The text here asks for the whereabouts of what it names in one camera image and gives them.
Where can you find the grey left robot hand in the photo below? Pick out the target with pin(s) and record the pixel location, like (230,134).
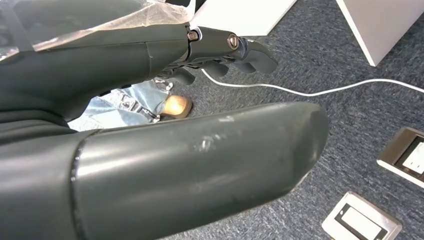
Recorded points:
(198,159)

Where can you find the white furniture panel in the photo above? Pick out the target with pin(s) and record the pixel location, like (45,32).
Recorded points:
(238,16)
(384,26)

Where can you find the clear plastic film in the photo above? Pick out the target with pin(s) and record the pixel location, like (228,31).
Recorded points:
(149,13)

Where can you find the metal floor socket plate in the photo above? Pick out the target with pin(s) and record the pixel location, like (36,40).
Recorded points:
(361,222)
(407,159)

